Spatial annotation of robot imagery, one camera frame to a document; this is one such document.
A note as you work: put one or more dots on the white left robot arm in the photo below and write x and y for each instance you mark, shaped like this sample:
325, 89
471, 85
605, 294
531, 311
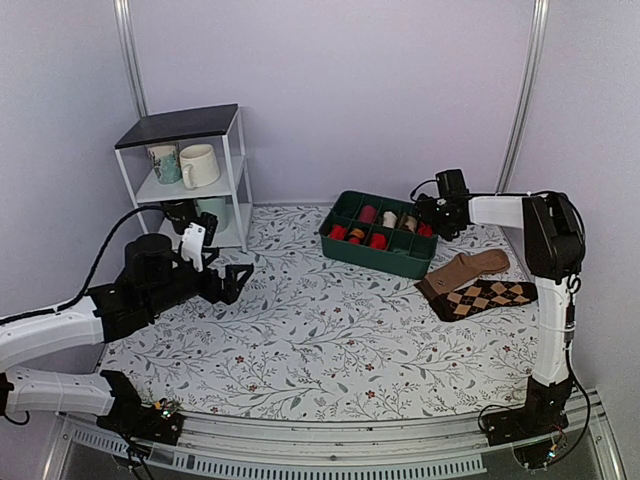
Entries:
89, 318

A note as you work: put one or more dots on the brown argyle sock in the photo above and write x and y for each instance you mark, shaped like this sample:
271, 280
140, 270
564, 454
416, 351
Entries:
481, 296

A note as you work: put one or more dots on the orange red rolled sock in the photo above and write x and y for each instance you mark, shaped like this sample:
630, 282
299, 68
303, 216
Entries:
356, 236

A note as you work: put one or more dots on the left aluminium corner post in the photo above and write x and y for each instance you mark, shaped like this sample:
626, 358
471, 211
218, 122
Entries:
126, 37

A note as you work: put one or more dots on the tan brown sock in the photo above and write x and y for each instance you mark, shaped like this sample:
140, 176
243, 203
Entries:
460, 270

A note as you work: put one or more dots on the red sock pair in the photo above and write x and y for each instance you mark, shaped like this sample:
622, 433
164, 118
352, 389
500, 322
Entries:
378, 241

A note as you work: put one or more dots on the green divided storage box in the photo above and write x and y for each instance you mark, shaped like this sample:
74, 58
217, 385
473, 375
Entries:
407, 255

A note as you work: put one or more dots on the bright red rolled sock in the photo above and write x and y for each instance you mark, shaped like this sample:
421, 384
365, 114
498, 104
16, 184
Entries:
425, 230

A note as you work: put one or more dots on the brown beige rolled sock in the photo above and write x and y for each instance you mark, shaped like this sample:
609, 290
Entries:
408, 223

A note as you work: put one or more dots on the mint green mug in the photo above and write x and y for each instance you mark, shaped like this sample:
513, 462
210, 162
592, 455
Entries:
216, 206

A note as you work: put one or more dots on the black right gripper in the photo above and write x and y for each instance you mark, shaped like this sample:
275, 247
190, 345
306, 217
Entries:
448, 231

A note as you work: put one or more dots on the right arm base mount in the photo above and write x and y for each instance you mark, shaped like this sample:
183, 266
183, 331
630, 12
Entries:
542, 414

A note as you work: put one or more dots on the aluminium front rail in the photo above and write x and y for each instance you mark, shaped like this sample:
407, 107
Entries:
452, 447

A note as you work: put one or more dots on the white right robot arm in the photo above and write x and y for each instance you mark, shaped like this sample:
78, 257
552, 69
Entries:
554, 248

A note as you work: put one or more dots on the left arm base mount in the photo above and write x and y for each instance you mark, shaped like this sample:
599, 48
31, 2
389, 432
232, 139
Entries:
130, 417

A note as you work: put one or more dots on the aluminium corner post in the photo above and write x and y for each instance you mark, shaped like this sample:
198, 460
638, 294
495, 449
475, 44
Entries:
531, 68
126, 37

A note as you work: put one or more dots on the right aluminium corner post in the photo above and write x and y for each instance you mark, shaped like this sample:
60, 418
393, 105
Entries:
531, 68

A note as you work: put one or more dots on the red rolled sock front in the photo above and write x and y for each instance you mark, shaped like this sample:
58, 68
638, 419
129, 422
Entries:
338, 232

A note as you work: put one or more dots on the cream white mug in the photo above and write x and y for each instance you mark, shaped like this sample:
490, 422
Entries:
199, 166

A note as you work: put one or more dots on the white rolled sock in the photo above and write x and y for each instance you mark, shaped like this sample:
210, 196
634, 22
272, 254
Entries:
389, 219

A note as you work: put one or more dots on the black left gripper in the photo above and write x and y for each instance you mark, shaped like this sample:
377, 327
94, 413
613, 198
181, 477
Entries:
230, 290

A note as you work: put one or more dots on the floral patterned table mat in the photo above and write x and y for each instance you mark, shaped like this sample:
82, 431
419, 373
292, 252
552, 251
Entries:
314, 339

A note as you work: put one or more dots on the black mug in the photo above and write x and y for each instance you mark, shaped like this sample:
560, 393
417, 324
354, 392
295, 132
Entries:
180, 213

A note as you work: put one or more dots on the white shelf with black top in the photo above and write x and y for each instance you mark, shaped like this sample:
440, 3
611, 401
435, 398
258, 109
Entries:
221, 126

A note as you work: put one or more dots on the floral teal mug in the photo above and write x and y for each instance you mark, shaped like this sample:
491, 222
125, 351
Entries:
165, 164

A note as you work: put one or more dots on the dark red rolled sock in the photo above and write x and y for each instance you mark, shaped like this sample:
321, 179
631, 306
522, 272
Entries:
368, 214

